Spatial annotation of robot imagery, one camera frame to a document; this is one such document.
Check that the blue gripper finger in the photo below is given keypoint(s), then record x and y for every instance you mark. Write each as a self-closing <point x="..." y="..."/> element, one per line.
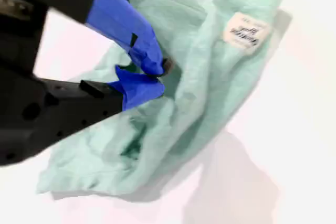
<point x="78" y="103"/>
<point x="123" y="19"/>

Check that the pale green T-shirt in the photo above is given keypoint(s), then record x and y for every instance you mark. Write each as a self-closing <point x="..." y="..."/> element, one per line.
<point x="210" y="90"/>

